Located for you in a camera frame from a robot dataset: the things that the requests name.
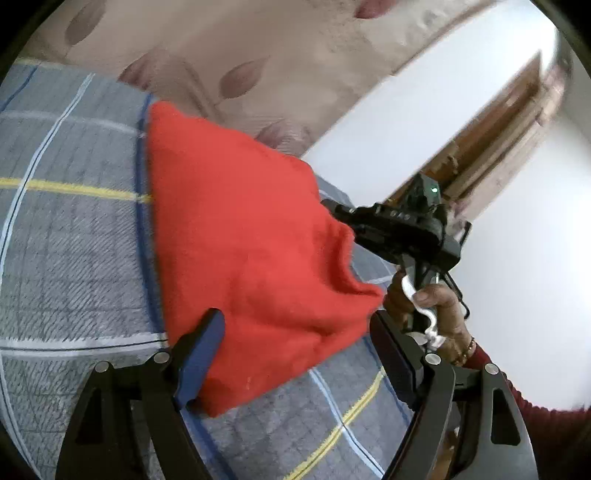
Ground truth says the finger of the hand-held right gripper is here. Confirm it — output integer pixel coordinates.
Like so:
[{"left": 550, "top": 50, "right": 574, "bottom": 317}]
[{"left": 321, "top": 198, "right": 357, "bottom": 232}]

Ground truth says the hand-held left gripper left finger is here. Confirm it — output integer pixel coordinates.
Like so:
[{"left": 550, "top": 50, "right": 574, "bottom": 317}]
[{"left": 55, "top": 308, "right": 226, "bottom": 480}]

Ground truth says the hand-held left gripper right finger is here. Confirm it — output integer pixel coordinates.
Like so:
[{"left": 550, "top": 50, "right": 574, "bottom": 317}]
[{"left": 369, "top": 310, "right": 539, "bottom": 480}]

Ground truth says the red knit garment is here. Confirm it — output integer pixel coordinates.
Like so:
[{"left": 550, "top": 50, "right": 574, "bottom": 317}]
[{"left": 145, "top": 100, "right": 386, "bottom": 418}]

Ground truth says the person's right forearm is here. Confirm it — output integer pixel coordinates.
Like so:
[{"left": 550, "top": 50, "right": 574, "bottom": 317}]
[{"left": 462, "top": 342, "right": 591, "bottom": 480}]

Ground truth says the person's right hand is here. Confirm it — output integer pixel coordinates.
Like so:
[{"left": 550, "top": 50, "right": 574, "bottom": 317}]
[{"left": 383, "top": 276, "right": 476, "bottom": 366}]

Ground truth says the grey plaid blanket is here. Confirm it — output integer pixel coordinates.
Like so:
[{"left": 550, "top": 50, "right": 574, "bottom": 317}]
[{"left": 0, "top": 58, "right": 416, "bottom": 480}]

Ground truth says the leaf print curtain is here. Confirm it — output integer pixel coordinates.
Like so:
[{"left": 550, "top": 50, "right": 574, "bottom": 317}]
[{"left": 18, "top": 0, "right": 522, "bottom": 158}]

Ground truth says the gold bracelet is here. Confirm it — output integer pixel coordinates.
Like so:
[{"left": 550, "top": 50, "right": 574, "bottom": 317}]
[{"left": 455, "top": 336, "right": 476, "bottom": 366}]

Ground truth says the wooden door frame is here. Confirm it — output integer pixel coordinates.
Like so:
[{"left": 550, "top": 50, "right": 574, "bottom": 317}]
[{"left": 388, "top": 51, "right": 568, "bottom": 222}]

